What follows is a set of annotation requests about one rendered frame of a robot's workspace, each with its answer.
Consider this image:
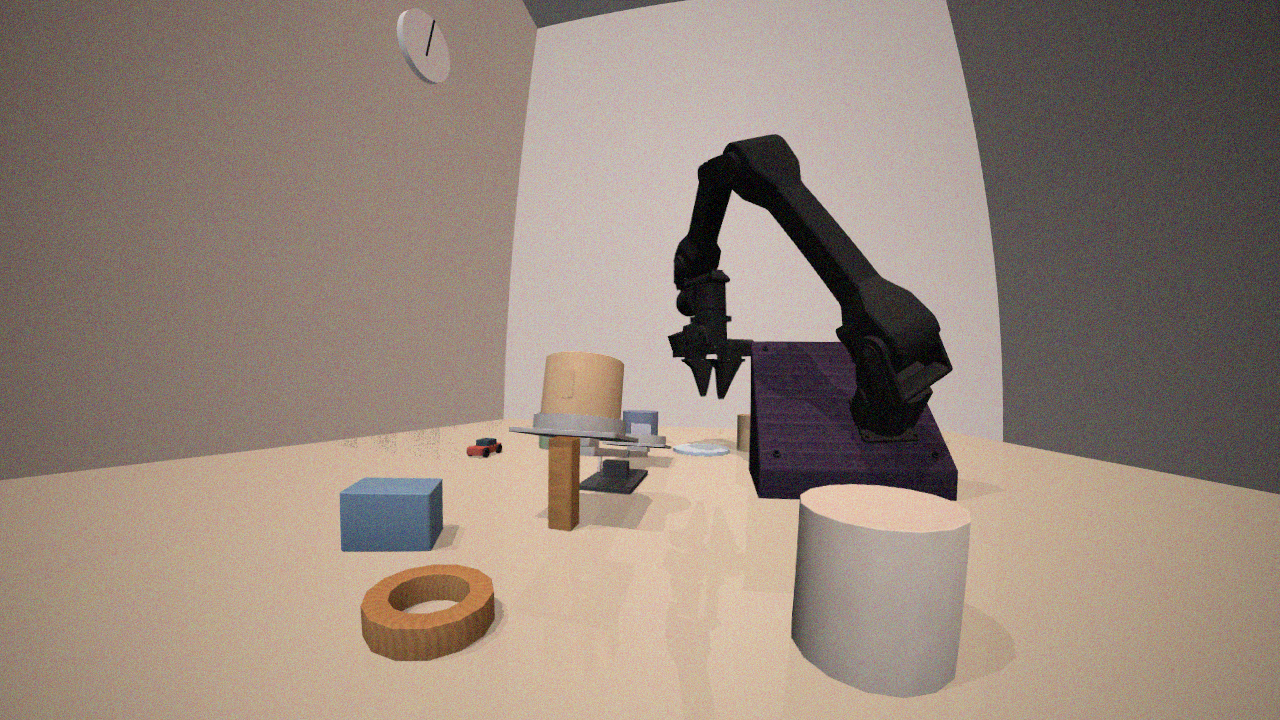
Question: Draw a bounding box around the pale wooden balance beam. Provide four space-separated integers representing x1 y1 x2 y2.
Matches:
509 413 672 495

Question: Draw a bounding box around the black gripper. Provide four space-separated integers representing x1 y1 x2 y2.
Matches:
673 309 754 400

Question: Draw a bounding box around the orange ring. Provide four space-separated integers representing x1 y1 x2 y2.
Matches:
360 564 495 661

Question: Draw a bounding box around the red toy car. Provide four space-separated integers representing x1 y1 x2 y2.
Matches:
466 438 502 457

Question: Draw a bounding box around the blue box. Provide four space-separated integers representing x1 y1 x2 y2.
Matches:
339 477 443 552

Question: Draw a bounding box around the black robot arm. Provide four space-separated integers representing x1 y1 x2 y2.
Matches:
673 135 954 443

